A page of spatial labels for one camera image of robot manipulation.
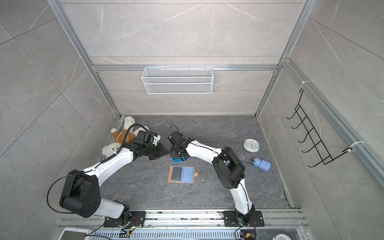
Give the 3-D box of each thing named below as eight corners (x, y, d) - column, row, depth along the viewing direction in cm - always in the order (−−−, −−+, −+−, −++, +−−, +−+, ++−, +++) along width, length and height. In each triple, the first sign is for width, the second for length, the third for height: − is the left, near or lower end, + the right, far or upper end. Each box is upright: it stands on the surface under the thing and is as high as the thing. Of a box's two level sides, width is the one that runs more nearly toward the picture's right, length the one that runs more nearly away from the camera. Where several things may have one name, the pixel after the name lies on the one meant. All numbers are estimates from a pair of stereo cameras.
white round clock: (244, 153, 101) (246, 150, 98) (241, 141, 107) (243, 138, 104) (259, 153, 101) (261, 150, 98) (255, 141, 107) (257, 138, 104)
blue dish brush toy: (250, 166, 93) (253, 163, 89) (252, 160, 96) (255, 156, 92) (267, 173, 91) (270, 170, 87) (268, 166, 94) (271, 163, 90)
